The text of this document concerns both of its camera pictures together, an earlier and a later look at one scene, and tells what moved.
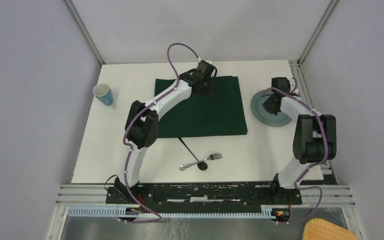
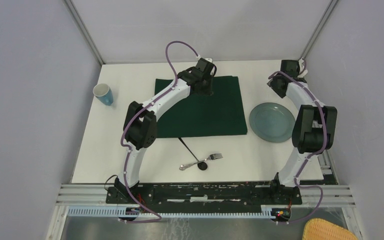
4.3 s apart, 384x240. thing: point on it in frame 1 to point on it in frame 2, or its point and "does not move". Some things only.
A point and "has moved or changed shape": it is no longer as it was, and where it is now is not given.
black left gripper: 208,93 does not move
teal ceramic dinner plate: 262,114 has moved or changed shape
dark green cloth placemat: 222,113 does not move
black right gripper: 267,106 to 273,83
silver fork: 212,157 does not move
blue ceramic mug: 103,93 does not move
